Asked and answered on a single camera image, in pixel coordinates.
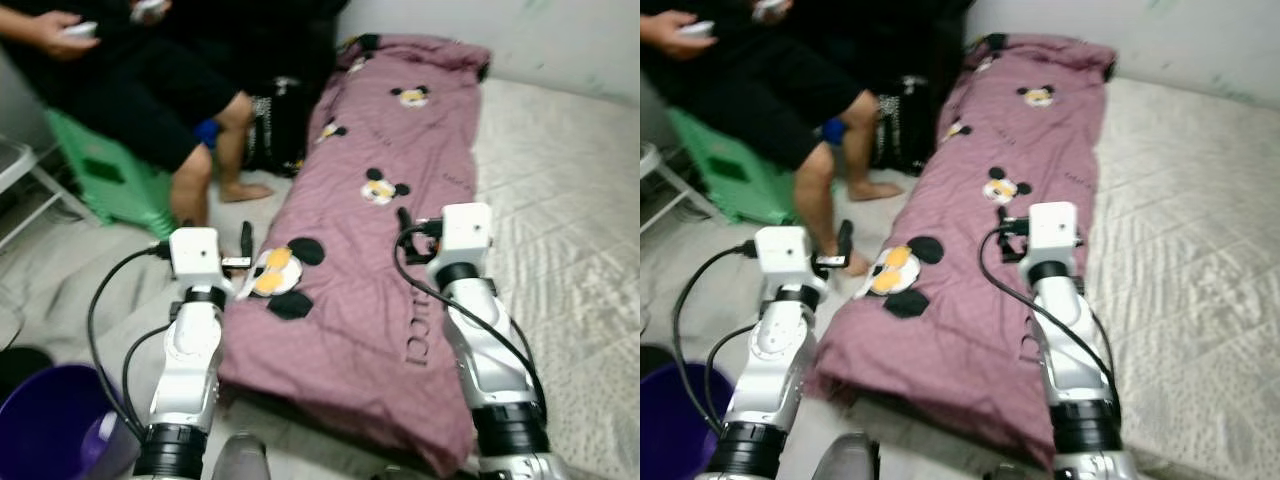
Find purple plastic bucket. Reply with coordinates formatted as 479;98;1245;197
640;362;736;480
0;363;141;480

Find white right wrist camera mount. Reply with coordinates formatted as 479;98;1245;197
1018;202;1081;281
428;202;496;286

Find white metal rack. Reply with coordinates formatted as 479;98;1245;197
640;140;716;236
0;135;101;251

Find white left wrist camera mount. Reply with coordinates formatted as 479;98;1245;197
755;225;829;301
168;227;233;296

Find grey patterned quilted mattress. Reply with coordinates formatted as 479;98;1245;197
1080;75;1280;480
455;75;641;480

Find purple cartoon mouse print blanket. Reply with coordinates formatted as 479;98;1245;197
808;33;1116;471
218;33;493;479

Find person in black clothes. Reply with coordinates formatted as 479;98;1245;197
0;0;341;229
640;0;976;276

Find black bag with white print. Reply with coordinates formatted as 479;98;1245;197
875;75;936;176
243;75;311;179

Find green plastic stool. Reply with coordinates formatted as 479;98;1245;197
45;105;186;241
668;105;801;226

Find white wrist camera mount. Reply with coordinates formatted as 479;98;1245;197
168;227;233;296
1018;202;1081;281
755;225;829;301
428;202;496;286

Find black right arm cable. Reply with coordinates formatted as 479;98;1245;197
392;235;546;411
978;228;1121;411

